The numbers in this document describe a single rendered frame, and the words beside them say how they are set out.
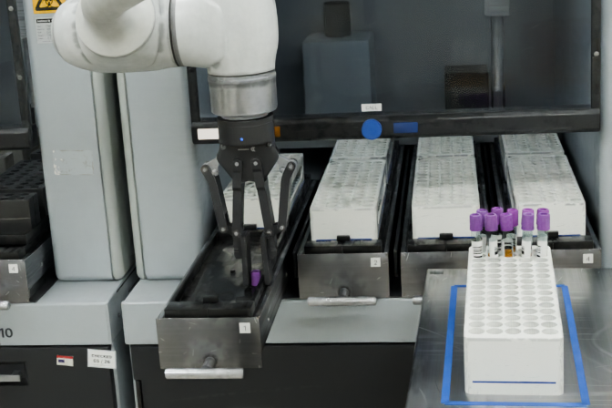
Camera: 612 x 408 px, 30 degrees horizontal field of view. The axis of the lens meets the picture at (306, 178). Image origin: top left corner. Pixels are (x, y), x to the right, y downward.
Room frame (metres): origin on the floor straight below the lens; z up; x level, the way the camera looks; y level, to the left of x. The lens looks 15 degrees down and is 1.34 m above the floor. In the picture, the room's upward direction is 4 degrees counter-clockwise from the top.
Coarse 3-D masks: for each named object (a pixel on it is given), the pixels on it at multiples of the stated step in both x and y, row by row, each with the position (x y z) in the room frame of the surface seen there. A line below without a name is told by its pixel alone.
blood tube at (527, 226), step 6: (522, 216) 1.32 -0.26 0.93; (528, 216) 1.31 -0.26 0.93; (534, 216) 1.32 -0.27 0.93; (522, 222) 1.32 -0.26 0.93; (528, 222) 1.31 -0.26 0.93; (534, 222) 1.32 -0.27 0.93; (522, 228) 1.32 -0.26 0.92; (528, 228) 1.31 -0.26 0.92; (534, 228) 1.32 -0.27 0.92; (522, 234) 1.32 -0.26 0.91; (528, 234) 1.31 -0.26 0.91; (522, 240) 1.32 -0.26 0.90; (528, 240) 1.31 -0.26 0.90; (522, 246) 1.32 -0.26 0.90; (528, 246) 1.31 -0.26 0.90; (522, 252) 1.32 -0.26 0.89; (528, 252) 1.31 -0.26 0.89
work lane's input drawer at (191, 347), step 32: (256, 224) 1.71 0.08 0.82; (288, 224) 1.73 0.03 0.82; (224, 256) 1.63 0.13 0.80; (256, 256) 1.62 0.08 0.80; (288, 256) 1.64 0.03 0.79; (192, 288) 1.50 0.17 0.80; (224, 288) 1.49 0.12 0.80; (256, 288) 1.44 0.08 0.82; (160, 320) 1.38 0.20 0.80; (192, 320) 1.37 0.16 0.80; (224, 320) 1.37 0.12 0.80; (256, 320) 1.36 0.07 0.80; (160, 352) 1.38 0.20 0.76; (192, 352) 1.37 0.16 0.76; (224, 352) 1.37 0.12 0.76; (256, 352) 1.36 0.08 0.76
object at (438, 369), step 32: (448, 288) 1.39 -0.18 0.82; (576, 288) 1.36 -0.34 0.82; (608, 288) 1.36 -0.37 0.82; (448, 320) 1.28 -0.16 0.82; (576, 320) 1.26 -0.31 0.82; (608, 320) 1.25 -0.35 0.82; (416, 352) 1.19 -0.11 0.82; (448, 352) 1.19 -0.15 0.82; (576, 352) 1.16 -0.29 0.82; (608, 352) 1.16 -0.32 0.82; (416, 384) 1.11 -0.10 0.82; (448, 384) 1.10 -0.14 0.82; (576, 384) 1.09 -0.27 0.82; (608, 384) 1.08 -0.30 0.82
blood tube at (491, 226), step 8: (488, 216) 1.32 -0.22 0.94; (496, 216) 1.32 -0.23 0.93; (488, 224) 1.32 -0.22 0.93; (496, 224) 1.32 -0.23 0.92; (488, 232) 1.32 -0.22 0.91; (496, 232) 1.33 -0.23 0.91; (488, 240) 1.32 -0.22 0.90; (496, 240) 1.32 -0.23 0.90; (488, 248) 1.32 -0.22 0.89; (496, 248) 1.32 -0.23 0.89; (488, 256) 1.33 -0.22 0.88; (496, 256) 1.32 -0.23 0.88
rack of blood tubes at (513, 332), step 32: (480, 288) 1.23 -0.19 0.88; (512, 288) 1.23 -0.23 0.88; (544, 288) 1.22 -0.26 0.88; (480, 320) 1.14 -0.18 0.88; (512, 320) 1.13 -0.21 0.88; (544, 320) 1.13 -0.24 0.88; (480, 352) 1.08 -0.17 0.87; (512, 352) 1.07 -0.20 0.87; (544, 352) 1.07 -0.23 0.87; (480, 384) 1.08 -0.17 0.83; (512, 384) 1.07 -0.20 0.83; (544, 384) 1.07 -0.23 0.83
